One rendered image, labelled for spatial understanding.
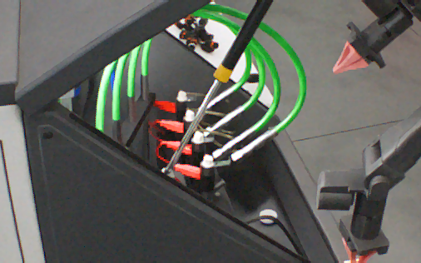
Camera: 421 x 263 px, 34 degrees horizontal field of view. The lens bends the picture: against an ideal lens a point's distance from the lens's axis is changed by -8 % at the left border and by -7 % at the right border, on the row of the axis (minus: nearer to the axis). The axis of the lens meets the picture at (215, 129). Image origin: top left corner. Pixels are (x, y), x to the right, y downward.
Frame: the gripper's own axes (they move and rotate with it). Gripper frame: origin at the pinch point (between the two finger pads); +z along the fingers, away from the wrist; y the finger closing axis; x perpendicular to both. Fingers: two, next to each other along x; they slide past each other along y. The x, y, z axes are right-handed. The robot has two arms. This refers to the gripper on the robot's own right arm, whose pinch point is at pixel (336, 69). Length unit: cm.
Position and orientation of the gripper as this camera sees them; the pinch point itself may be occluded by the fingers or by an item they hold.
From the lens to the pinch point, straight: 151.1
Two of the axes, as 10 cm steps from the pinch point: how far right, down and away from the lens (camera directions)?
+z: -7.1, 5.9, 3.9
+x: -0.1, 5.5, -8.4
